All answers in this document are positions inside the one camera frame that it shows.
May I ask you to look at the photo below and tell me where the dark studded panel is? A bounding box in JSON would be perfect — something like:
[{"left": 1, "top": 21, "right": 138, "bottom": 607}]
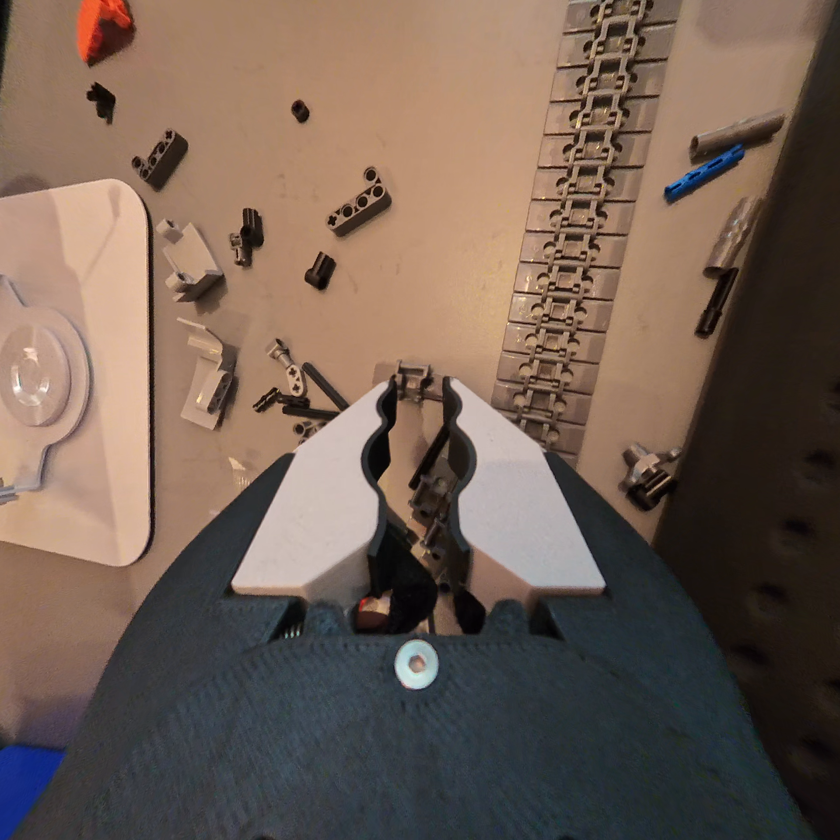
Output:
[{"left": 655, "top": 0, "right": 840, "bottom": 840}]

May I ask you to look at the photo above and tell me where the orange curved toy piece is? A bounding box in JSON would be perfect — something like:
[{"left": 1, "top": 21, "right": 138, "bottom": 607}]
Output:
[{"left": 76, "top": 0, "right": 136, "bottom": 66}]

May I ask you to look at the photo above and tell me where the blue toy pin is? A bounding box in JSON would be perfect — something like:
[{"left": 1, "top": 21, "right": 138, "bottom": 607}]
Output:
[{"left": 663, "top": 144, "right": 746, "bottom": 202}]

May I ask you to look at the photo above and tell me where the light grey holed curved panel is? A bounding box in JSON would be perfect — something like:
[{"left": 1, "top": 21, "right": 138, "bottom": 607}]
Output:
[{"left": 178, "top": 318, "right": 239, "bottom": 431}]

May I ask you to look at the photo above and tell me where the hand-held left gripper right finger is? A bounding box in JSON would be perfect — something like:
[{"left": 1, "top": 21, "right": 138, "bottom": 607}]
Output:
[{"left": 440, "top": 376, "right": 607, "bottom": 616}]

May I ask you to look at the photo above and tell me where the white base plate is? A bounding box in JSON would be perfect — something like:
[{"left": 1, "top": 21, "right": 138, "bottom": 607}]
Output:
[{"left": 0, "top": 178, "right": 156, "bottom": 567}]

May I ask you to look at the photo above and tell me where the grey toy track chain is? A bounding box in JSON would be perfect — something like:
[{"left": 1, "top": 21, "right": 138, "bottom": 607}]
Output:
[{"left": 495, "top": 0, "right": 684, "bottom": 462}]

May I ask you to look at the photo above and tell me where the black hollow connector block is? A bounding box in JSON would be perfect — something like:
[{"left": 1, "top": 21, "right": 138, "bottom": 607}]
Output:
[{"left": 626, "top": 472, "right": 677, "bottom": 512}]

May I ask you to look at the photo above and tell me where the grey connector tube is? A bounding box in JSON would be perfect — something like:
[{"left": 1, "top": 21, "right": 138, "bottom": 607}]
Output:
[
  {"left": 689, "top": 108, "right": 787, "bottom": 162},
  {"left": 703, "top": 196, "right": 766, "bottom": 277}
]

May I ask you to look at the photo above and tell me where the dark grey long bent liftarm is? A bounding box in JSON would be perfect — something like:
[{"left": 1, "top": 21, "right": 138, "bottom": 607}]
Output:
[{"left": 325, "top": 167, "right": 393, "bottom": 238}]

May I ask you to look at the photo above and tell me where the grey wing-shaped toy piece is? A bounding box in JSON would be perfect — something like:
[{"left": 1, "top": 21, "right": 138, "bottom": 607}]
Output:
[{"left": 621, "top": 443, "right": 684, "bottom": 490}]

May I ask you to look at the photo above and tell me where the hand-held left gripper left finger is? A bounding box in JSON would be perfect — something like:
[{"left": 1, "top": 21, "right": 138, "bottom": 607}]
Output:
[{"left": 231, "top": 381, "right": 400, "bottom": 601}]

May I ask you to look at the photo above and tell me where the dark grey short bent liftarm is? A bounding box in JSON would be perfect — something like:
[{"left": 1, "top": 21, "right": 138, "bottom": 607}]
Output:
[{"left": 130, "top": 129, "right": 190, "bottom": 192}]

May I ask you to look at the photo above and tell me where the grey track link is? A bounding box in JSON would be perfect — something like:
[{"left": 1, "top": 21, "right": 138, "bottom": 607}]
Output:
[{"left": 392, "top": 359, "right": 437, "bottom": 403}]

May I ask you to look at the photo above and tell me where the black long toy pin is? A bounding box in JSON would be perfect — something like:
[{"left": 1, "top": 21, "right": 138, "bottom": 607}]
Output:
[{"left": 695, "top": 268, "right": 740, "bottom": 337}]

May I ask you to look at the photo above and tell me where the black axle pin connector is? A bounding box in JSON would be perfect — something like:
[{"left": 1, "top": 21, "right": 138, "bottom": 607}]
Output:
[{"left": 229, "top": 209, "right": 265, "bottom": 267}]

